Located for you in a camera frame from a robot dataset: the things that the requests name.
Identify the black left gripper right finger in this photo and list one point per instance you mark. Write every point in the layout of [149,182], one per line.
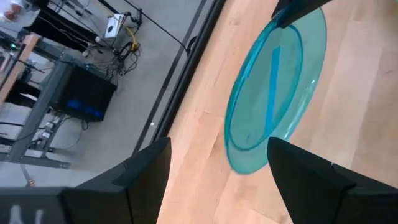
[304,186]

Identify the white power adapter box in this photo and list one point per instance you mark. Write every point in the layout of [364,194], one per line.
[113,29]

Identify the black aluminium table frame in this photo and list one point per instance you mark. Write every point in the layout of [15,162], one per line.
[189,71]

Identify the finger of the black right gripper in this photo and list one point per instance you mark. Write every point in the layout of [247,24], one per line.
[282,15]
[306,7]

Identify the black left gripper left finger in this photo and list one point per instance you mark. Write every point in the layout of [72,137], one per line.
[146,186]

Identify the grey metal desk frame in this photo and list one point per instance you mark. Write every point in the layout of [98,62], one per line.
[40,109]

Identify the teal plate with tape strip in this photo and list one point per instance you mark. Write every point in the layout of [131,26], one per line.
[248,109]

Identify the black computer with blue lights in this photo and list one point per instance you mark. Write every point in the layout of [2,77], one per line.
[87,90]

